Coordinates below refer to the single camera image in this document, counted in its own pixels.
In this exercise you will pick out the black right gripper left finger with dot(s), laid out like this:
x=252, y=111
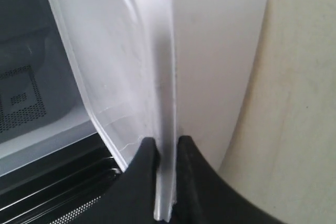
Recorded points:
x=130, y=199

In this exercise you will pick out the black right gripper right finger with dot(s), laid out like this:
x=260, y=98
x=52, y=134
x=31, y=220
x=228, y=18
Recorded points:
x=204, y=197

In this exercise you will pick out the white microwave door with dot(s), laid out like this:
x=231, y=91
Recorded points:
x=59, y=183

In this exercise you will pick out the white plastic lidded container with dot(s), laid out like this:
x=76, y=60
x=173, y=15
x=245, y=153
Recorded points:
x=161, y=69

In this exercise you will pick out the white microwave oven body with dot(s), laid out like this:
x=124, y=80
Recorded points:
x=41, y=107

